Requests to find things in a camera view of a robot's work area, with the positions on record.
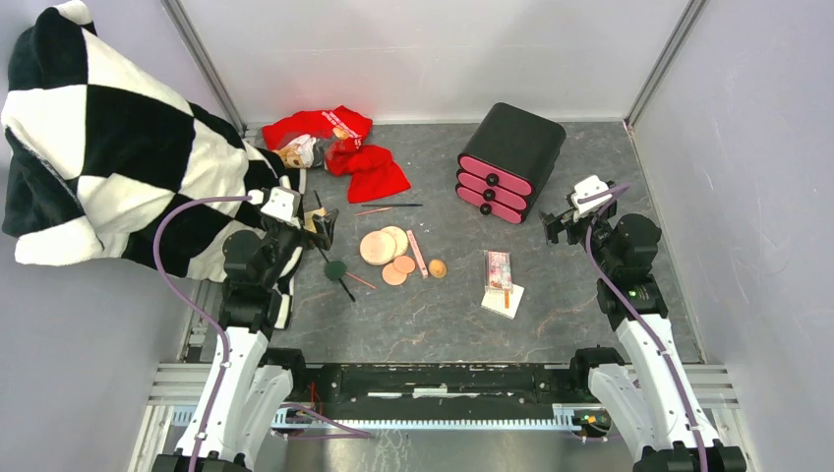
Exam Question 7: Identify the large beige powder puff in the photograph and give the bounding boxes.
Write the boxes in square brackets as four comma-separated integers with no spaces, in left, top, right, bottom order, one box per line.
[359,231,397,266]

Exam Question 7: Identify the orange round sponge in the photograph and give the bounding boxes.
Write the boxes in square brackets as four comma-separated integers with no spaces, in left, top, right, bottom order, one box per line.
[382,264,407,286]
[392,255,416,274]

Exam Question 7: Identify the black pink drawer organizer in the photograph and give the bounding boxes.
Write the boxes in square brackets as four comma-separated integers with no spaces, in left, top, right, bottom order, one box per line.
[455,102,566,224]

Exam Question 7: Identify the small tan beauty sponge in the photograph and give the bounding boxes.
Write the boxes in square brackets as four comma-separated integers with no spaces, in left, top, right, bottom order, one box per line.
[428,259,447,279]

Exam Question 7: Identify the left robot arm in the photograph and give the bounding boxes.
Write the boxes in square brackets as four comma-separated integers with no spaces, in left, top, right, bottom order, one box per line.
[151,215,317,471]

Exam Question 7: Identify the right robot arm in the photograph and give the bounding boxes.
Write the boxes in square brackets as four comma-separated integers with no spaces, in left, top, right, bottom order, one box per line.
[540,207,747,471]

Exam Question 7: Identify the pink makeup package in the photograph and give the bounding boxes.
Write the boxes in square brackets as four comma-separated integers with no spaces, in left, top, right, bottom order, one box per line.
[484,251,513,291]

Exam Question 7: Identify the yellow small box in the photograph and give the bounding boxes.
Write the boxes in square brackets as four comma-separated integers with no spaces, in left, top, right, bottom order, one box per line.
[304,207,328,234]

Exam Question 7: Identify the green round mirror brush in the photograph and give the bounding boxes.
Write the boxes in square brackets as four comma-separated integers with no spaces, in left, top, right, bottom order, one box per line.
[318,248,356,303]

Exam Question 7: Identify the rose pencil near mirror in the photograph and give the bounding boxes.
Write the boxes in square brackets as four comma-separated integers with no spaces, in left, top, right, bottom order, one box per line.
[345,271,377,290]

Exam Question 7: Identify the pink lip pencil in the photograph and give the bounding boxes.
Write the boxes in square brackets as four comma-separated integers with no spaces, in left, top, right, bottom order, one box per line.
[355,206,393,216]

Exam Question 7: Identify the small plush doll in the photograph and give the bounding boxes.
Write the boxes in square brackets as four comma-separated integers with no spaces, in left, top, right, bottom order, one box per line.
[274,134,328,169]

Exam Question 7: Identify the red cloth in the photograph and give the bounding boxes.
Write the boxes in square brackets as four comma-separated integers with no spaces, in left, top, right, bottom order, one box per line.
[262,106,411,204]

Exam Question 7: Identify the black white checkered blanket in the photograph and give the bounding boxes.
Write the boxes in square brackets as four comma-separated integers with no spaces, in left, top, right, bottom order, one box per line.
[0,0,309,331]

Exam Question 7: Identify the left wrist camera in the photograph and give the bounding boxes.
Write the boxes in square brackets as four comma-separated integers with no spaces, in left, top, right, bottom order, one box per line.
[260,187,302,228]

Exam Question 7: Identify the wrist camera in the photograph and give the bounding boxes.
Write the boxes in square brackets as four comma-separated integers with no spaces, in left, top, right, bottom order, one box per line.
[260,187,302,228]
[568,175,612,220]

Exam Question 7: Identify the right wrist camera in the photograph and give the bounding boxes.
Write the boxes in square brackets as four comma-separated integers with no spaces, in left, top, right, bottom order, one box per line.
[568,175,612,220]

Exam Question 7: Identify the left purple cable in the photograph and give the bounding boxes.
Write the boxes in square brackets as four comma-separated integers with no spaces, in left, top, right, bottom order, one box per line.
[151,194,254,472]

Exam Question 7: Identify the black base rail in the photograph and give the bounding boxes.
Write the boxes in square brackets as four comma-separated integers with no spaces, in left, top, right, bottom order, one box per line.
[269,347,625,426]

